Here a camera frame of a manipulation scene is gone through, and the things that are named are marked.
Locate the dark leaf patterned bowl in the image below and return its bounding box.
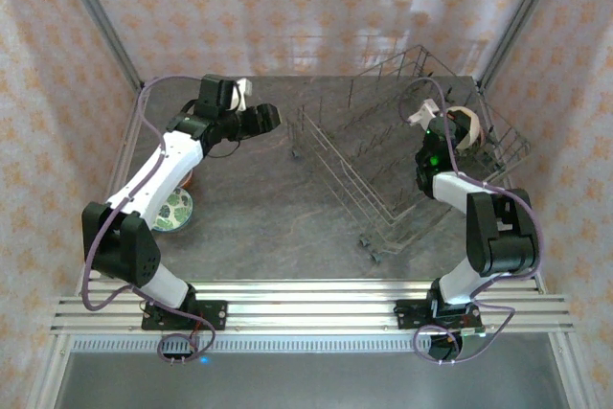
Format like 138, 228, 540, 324
443, 104, 488, 152

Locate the metal wire dish rack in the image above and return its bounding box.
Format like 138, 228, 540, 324
285, 43, 534, 266

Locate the green leaf patterned bowl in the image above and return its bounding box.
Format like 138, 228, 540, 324
151, 187, 195, 234

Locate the grey metal panel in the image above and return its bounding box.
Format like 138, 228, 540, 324
55, 351, 571, 409

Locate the aluminium frame post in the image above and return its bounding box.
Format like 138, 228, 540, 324
51, 0, 148, 92
478, 0, 574, 92

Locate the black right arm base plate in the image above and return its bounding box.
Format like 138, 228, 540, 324
395, 298, 483, 332

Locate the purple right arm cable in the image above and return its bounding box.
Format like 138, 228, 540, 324
397, 76, 547, 366

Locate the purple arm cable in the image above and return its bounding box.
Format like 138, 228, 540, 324
397, 76, 547, 366
80, 74, 220, 366

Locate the aluminium mounting rail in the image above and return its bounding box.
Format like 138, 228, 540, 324
50, 278, 576, 336

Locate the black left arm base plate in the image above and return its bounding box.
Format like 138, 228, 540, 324
141, 300, 229, 332

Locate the grey slotted cable duct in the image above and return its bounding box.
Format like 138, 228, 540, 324
69, 335, 432, 353

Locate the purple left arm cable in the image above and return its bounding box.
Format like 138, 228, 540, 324
80, 74, 220, 366

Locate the aluminium frame beam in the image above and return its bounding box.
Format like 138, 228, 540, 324
26, 334, 73, 409
548, 331, 600, 409

